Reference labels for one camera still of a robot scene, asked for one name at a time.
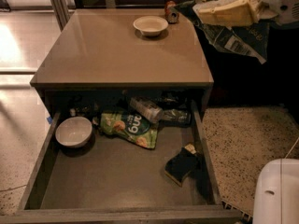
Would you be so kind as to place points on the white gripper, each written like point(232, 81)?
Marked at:
point(280, 2)

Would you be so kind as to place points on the green jalapeno chip bag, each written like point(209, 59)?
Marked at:
point(248, 41)

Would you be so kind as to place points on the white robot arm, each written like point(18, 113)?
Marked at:
point(276, 195)

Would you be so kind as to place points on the dark green can in drawer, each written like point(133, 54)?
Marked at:
point(177, 117)

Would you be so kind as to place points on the white plastic bottle in drawer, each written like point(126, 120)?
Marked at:
point(147, 109)

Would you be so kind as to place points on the green snack bag in drawer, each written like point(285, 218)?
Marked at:
point(130, 126)

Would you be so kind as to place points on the small bottle in drawer corner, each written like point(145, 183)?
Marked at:
point(72, 112)

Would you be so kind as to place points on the white bowl in drawer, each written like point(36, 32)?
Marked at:
point(74, 132)

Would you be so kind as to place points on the open grey top drawer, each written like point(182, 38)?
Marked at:
point(110, 181)

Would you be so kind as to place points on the orange soda can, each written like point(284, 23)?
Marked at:
point(170, 14)

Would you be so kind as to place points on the white bowl on cabinet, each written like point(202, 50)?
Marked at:
point(150, 25)

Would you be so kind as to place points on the dark blue yellow sponge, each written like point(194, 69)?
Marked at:
point(185, 162)

